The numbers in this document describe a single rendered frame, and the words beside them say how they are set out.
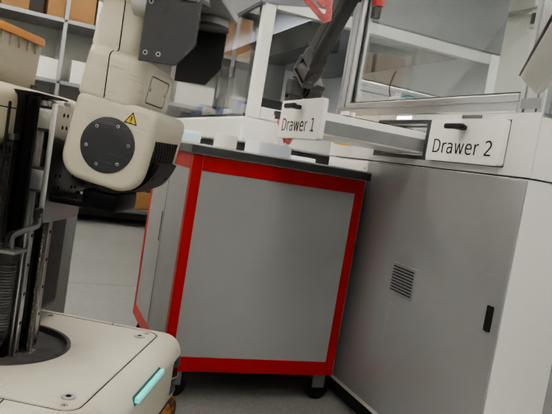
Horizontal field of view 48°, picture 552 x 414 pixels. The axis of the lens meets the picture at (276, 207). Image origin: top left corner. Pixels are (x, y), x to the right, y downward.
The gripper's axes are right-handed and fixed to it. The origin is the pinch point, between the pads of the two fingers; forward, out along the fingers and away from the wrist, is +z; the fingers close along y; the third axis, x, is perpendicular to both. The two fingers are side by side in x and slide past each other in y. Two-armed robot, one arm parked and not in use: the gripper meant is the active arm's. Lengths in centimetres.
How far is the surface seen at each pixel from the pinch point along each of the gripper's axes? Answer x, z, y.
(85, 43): -69, -55, 383
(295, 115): 12.6, -7.8, -17.9
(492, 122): -5, -12, -70
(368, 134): 2.1, -5.3, -37.3
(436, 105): -15.4, -15.9, -44.3
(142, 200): -111, 69, 325
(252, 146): 11.1, 3.1, 2.9
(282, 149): 2.3, 2.8, -1.4
